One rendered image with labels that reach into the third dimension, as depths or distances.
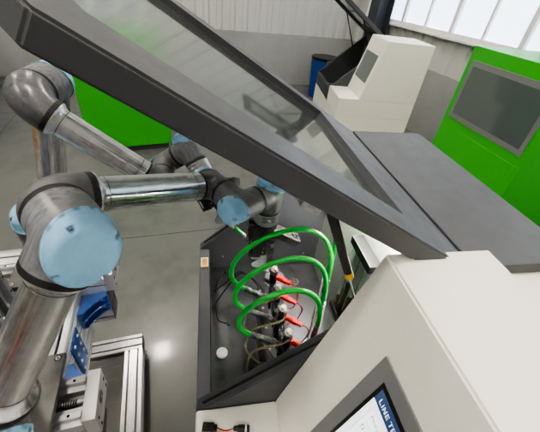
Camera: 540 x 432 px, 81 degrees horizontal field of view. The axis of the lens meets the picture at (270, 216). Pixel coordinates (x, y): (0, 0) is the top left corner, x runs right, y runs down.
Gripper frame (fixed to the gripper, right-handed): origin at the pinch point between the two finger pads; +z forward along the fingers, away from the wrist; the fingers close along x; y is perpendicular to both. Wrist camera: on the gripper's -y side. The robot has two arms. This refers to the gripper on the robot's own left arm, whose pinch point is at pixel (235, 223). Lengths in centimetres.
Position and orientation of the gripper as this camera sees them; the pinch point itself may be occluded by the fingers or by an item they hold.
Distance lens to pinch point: 109.4
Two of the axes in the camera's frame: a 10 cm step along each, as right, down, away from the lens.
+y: -7.8, 3.6, 5.1
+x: -4.1, 3.2, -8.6
